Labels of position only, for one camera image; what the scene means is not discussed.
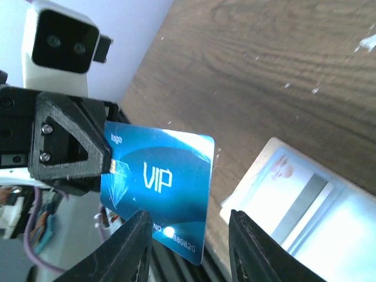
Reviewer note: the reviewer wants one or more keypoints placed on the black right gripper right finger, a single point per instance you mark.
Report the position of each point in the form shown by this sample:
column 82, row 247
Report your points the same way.
column 255, row 256

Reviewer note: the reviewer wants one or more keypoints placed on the white red card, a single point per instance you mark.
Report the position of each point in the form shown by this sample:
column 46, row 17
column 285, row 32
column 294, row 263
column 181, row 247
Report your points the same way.
column 286, row 196

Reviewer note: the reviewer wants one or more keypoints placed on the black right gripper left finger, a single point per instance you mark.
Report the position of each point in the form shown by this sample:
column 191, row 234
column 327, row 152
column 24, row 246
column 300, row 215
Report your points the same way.
column 124, row 256

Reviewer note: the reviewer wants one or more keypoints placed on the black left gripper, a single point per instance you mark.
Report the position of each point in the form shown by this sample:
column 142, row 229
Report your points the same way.
column 51, row 140

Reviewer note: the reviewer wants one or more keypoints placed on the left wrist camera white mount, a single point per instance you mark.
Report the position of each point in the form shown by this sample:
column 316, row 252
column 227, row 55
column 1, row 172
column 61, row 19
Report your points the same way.
column 58, row 47

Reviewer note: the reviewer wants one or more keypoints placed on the beige leather card holder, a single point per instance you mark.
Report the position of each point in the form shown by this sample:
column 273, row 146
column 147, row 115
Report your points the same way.
column 320, row 218

